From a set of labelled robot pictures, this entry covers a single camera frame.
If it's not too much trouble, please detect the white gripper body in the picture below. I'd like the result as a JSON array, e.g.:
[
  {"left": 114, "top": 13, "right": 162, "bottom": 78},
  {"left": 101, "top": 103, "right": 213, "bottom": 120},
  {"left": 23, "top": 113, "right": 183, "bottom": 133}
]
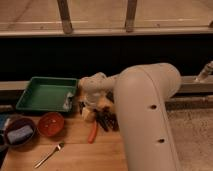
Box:
[{"left": 82, "top": 93, "right": 101, "bottom": 122}]

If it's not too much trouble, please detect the black handled brush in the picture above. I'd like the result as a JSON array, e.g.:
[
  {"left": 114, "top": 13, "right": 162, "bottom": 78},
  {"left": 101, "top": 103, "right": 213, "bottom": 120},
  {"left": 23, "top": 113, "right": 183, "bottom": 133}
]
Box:
[{"left": 96, "top": 113, "right": 109, "bottom": 132}]

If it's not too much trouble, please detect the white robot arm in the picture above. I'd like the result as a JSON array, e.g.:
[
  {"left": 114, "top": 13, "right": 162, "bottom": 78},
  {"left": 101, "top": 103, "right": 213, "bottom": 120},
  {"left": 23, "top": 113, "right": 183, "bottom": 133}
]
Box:
[{"left": 80, "top": 63, "right": 182, "bottom": 171}]

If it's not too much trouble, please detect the white rag in tray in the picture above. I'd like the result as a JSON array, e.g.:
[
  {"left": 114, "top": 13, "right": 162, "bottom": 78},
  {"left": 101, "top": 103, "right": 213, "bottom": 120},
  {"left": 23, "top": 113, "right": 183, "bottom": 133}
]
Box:
[{"left": 63, "top": 92, "right": 74, "bottom": 111}]

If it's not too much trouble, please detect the dark grape bunch toy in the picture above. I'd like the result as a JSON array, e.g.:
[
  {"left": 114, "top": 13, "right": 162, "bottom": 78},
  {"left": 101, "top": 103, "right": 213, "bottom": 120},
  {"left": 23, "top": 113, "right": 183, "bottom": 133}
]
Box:
[{"left": 105, "top": 113, "right": 119, "bottom": 131}]

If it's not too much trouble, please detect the orange carrot toy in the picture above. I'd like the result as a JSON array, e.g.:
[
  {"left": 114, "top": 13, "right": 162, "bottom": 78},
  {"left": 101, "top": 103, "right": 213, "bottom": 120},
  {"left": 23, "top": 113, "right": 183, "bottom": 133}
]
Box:
[{"left": 88, "top": 121, "right": 98, "bottom": 144}]

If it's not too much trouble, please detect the red bowl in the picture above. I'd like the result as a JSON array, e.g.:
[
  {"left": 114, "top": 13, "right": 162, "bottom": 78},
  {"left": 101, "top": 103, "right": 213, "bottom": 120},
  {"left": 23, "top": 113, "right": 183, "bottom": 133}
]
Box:
[{"left": 37, "top": 112, "right": 64, "bottom": 137}]

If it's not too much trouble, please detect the green plastic tray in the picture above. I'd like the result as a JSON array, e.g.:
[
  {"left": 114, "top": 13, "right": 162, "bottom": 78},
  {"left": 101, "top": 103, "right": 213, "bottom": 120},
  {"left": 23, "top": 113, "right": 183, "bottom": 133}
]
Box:
[{"left": 16, "top": 77, "right": 78, "bottom": 113}]

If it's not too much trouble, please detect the metal fork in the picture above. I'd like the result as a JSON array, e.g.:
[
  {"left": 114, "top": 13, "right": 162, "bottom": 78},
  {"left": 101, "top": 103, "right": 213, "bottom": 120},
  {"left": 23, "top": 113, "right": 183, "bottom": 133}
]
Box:
[{"left": 34, "top": 142, "right": 65, "bottom": 169}]

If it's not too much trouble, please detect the dark brown bowl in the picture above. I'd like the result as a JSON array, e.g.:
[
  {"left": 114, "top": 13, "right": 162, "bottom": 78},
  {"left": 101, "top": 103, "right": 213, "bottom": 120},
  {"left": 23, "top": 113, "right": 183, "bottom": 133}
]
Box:
[{"left": 4, "top": 118, "right": 36, "bottom": 147}]

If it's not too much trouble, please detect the grey sponge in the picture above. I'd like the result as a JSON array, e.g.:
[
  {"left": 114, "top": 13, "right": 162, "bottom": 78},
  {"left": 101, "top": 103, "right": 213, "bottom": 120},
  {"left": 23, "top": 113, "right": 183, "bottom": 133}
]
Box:
[{"left": 7, "top": 125, "right": 33, "bottom": 144}]

